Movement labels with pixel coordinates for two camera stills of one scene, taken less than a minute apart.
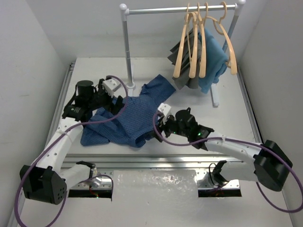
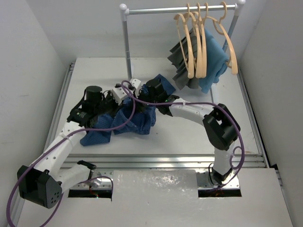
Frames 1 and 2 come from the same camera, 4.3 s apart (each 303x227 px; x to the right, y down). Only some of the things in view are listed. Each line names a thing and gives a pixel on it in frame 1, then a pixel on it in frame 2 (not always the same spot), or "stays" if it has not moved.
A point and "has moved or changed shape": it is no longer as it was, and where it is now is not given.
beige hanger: [190, 19] -> [185, 41]
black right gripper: [163, 125] -> [139, 106]
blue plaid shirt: [132, 125] has moved or changed shape
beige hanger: [202, 49] stays
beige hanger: [195, 18] -> [199, 55]
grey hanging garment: [184, 79] stays
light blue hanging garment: [216, 59] stays
